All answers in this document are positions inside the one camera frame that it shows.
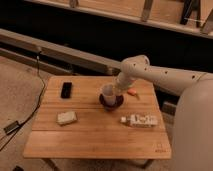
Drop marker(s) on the white plastic bottle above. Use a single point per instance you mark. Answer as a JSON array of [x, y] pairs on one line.
[[136, 120]]

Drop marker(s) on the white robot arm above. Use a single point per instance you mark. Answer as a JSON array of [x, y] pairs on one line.
[[192, 92]]

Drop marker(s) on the black phone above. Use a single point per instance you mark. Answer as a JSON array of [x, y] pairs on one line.
[[66, 90]]

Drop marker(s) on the black power adapter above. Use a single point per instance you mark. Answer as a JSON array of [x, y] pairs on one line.
[[11, 127]]

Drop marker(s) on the orange carrot toy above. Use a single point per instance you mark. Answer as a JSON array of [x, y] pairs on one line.
[[133, 92]]

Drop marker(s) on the dark purple ceramic bowl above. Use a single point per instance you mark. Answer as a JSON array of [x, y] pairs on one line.
[[119, 102]]

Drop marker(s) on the wooden table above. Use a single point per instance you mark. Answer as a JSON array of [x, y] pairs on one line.
[[97, 133]]

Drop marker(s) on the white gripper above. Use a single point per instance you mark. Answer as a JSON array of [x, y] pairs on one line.
[[122, 83]]

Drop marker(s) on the translucent ceramic cup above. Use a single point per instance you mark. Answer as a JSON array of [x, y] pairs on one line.
[[108, 94]]

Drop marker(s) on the beige sponge block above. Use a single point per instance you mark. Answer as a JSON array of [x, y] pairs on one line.
[[66, 118]]

